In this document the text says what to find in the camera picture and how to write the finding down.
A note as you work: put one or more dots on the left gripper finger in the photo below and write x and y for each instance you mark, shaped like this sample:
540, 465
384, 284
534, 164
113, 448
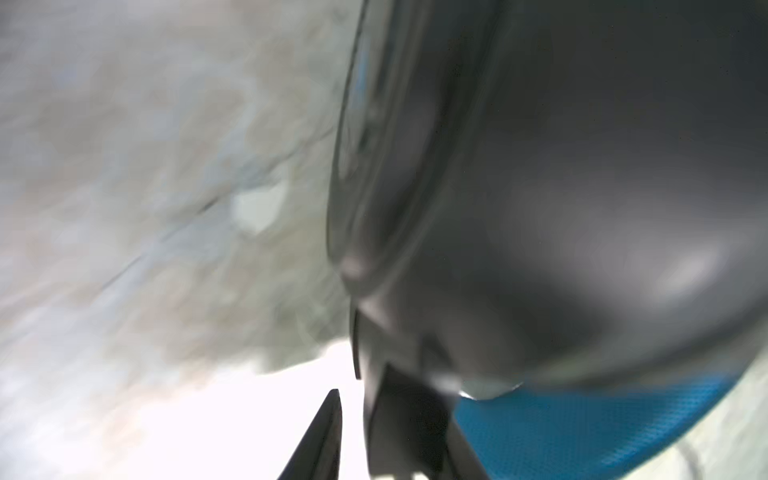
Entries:
317, 456

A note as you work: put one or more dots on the black blue headphones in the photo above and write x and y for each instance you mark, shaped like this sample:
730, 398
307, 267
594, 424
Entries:
551, 220

